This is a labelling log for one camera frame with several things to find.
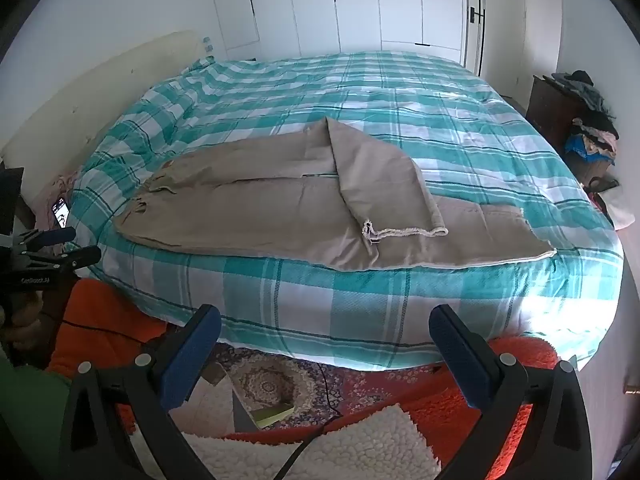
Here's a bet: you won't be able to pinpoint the cream headboard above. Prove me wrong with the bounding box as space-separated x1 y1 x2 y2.
0 30 202 173

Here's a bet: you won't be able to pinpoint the beige pants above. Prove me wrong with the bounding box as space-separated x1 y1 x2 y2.
112 116 557 272

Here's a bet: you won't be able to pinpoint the pile of clothes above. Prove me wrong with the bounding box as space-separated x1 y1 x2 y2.
550 70 622 167

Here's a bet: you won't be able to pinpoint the orange fleece garment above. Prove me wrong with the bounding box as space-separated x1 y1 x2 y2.
47 279 560 480

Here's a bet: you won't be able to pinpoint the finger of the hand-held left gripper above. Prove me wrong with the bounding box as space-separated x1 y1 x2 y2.
22 226 77 252
17 245 102 281

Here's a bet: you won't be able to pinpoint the thin black cable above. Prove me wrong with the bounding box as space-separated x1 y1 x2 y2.
40 310 153 348

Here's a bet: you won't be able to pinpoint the person's left hand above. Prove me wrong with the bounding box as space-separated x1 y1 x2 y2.
0 292 47 361

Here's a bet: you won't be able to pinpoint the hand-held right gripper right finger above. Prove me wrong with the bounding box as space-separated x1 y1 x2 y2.
429 304 598 480

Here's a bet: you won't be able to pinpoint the green notepad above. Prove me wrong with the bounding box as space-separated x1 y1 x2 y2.
251 404 296 429

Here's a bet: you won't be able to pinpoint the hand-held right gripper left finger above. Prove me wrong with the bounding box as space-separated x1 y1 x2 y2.
59 304 222 480

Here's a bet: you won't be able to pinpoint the teal plaid blanket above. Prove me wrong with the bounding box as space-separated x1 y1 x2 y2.
65 51 625 372

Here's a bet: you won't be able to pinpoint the dark wooden cabinet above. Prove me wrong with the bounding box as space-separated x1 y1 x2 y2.
530 75 598 183

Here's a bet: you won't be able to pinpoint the white wardrobe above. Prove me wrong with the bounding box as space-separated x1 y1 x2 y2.
205 0 467 65

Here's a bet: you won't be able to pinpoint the white bag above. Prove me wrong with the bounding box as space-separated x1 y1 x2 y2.
597 192 635 232

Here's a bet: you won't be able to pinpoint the grey paper sheets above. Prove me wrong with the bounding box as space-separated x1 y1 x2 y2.
189 360 259 437

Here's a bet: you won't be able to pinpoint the pink cloth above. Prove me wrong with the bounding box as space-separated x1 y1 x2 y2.
32 170 82 213

